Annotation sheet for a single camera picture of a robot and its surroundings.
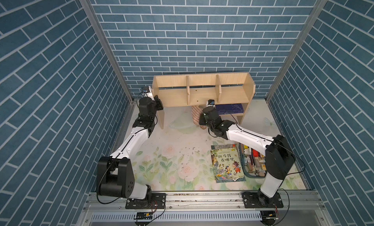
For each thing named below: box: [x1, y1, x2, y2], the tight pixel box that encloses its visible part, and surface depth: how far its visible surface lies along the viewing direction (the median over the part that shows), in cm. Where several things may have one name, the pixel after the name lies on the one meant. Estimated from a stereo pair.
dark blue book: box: [215, 103, 244, 115], surface depth 98 cm
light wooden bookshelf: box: [151, 72, 256, 130], surface depth 90 cm
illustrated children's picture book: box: [210, 144, 246, 184], surface depth 86 cm
